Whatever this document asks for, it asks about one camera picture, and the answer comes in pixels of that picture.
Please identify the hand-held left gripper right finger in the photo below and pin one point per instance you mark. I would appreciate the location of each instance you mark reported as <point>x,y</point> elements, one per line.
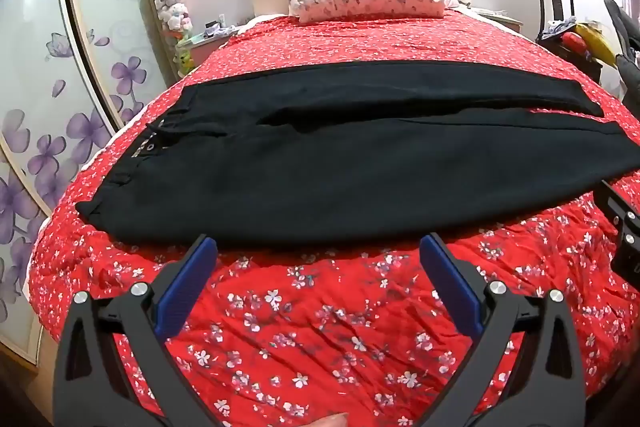
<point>450,287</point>

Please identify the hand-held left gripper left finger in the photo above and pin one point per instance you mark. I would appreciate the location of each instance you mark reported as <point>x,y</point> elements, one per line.
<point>187,287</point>

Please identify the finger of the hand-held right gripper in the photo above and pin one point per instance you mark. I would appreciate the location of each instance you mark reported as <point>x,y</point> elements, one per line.
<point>627,222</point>

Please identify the black pants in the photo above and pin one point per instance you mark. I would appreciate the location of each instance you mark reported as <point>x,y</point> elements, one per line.
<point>325,167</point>

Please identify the person's left hand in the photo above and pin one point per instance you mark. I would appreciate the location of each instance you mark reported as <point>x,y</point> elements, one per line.
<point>330,421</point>

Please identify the red floral bedspread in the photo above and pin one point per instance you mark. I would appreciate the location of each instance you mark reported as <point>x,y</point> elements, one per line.
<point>300,332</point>

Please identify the yellow plush toy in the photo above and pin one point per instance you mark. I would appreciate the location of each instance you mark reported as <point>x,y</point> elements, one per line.
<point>597,44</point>

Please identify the red plush toy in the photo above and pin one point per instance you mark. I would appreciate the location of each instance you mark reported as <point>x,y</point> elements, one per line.
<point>573,42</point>

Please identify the blue and white cloth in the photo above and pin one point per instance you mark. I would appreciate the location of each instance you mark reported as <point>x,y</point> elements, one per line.
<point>557,28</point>

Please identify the green plush toy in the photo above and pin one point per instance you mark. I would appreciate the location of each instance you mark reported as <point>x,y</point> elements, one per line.
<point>184,57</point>

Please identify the wooden bedside table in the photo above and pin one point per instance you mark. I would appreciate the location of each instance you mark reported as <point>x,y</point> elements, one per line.
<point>502,21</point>

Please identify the light bedside table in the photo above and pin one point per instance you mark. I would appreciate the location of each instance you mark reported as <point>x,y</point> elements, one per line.
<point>205,49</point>

